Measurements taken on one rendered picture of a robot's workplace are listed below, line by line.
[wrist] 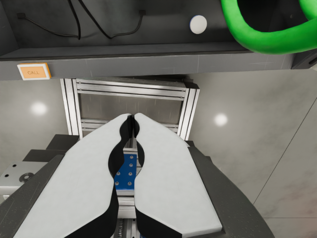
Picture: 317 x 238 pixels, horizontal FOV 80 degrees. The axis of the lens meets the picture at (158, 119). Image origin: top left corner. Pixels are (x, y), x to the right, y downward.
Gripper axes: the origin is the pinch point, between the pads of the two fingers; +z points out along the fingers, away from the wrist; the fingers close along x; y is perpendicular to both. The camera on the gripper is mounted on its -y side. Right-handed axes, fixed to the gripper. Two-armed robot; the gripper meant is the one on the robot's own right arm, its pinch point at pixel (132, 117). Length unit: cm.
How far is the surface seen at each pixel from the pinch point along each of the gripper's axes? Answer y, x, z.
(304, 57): 3.7, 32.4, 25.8
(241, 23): -4.6, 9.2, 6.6
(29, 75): 5.6, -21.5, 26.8
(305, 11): -5.3, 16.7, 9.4
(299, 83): 50, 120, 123
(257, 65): 5.7, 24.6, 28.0
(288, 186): 176, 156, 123
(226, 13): -5.2, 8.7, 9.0
